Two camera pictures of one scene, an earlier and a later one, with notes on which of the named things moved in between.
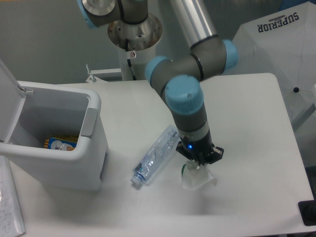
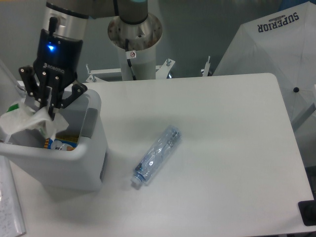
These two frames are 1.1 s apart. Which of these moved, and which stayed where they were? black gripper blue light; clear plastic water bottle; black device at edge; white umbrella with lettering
Moved: black gripper blue light
Stayed: white umbrella with lettering; black device at edge; clear plastic water bottle
